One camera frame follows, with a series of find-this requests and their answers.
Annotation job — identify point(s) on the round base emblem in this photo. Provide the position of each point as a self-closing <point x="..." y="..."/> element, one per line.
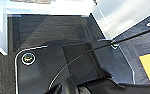
<point x="28" y="58"/>

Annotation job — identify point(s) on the white wardrobe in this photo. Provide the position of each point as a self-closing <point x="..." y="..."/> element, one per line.
<point x="47" y="8"/>

